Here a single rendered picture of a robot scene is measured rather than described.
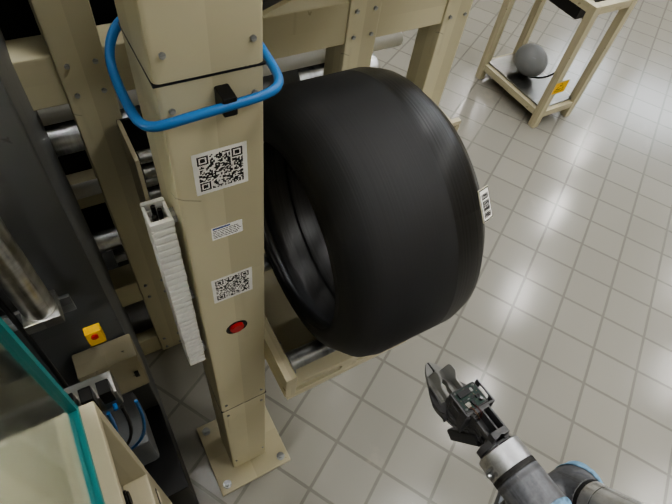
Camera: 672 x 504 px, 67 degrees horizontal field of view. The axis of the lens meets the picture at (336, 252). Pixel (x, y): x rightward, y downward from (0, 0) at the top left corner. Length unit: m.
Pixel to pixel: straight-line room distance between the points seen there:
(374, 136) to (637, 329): 2.19
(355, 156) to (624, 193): 2.77
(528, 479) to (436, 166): 0.56
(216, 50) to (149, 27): 0.07
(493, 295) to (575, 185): 1.04
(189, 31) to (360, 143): 0.36
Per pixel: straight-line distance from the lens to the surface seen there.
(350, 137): 0.83
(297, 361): 1.19
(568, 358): 2.57
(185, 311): 0.97
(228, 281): 0.91
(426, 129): 0.89
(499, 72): 3.75
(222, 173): 0.71
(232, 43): 0.60
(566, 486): 1.17
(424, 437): 2.17
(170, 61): 0.59
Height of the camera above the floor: 2.00
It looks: 53 degrees down
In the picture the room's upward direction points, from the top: 11 degrees clockwise
